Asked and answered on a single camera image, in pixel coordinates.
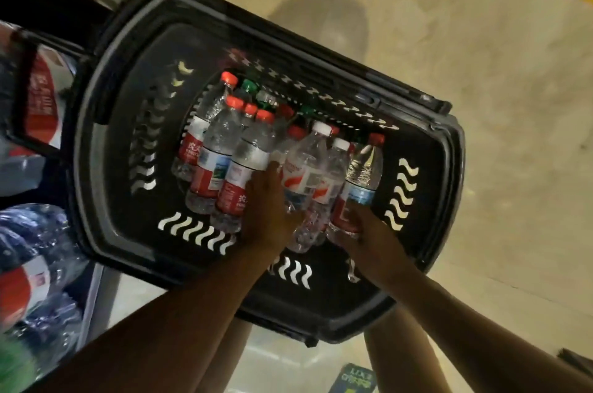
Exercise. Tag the person's leg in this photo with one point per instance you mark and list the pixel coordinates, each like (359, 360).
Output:
(227, 360)
(403, 360)

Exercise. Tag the person's right hand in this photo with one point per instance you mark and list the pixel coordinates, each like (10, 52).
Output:
(375, 249)

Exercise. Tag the person's left hand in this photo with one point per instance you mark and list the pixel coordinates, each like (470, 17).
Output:
(266, 216)

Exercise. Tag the black shopping basket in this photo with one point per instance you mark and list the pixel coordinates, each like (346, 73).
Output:
(324, 304)

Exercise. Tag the water bottles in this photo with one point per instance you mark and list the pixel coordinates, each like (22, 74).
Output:
(217, 161)

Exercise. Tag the person's left forearm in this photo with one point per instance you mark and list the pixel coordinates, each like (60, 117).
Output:
(162, 332)

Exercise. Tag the person's right forearm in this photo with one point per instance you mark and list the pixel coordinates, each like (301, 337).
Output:
(486, 332)

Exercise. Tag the person's left leg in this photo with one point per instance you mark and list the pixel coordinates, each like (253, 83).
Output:
(227, 360)

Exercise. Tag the person's right leg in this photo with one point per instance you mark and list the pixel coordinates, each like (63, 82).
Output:
(403, 360)

